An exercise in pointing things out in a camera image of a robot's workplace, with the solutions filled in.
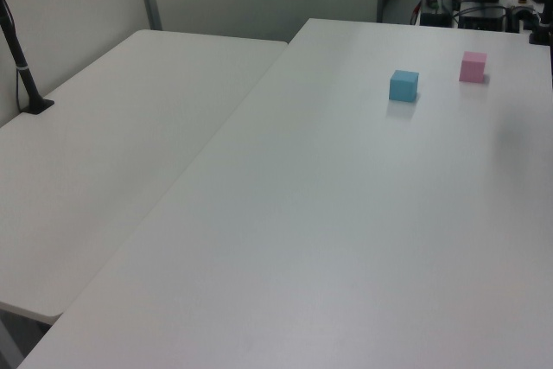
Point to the black electronics box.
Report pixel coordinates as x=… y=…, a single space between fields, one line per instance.
x=481 y=19

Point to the black camera stand pole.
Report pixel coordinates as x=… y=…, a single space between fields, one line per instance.
x=19 y=62

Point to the blue foam cube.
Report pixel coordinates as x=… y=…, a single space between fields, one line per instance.
x=404 y=86

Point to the white side table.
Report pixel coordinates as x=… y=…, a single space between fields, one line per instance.
x=108 y=148

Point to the pink foam cube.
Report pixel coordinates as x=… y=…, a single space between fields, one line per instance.
x=472 y=67

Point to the black clamp mount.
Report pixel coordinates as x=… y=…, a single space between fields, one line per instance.
x=542 y=27

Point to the small black box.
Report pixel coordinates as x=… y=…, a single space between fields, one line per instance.
x=435 y=19

